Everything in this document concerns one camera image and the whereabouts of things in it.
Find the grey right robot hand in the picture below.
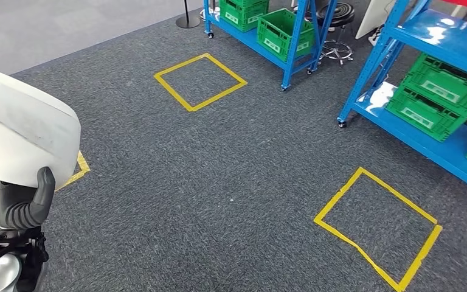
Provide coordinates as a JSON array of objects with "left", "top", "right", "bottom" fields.
[{"left": 0, "top": 166, "right": 56, "bottom": 231}]

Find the white curved car part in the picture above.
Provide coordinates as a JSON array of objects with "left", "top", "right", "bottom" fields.
[{"left": 0, "top": 63, "right": 83, "bottom": 189}]

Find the blue metal shelf rack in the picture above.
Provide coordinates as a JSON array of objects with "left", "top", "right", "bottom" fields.
[
  {"left": 203, "top": 0, "right": 338, "bottom": 91},
  {"left": 337, "top": 0, "right": 467, "bottom": 200}
]

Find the yellow floor tape square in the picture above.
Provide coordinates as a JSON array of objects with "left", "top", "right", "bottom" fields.
[
  {"left": 0, "top": 151, "right": 92, "bottom": 232},
  {"left": 153, "top": 52, "right": 249, "bottom": 113},
  {"left": 313, "top": 166, "right": 444, "bottom": 292}
]

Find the black ribbed round stool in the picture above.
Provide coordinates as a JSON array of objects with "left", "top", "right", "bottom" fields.
[{"left": 316, "top": 2, "right": 356, "bottom": 66}]

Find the white table panel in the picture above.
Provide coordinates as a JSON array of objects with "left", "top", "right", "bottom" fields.
[{"left": 355, "top": 0, "right": 398, "bottom": 40}]

